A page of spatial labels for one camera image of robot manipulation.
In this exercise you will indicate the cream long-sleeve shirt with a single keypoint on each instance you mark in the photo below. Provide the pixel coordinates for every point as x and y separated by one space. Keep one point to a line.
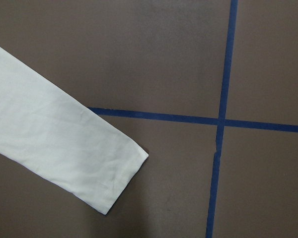
52 134

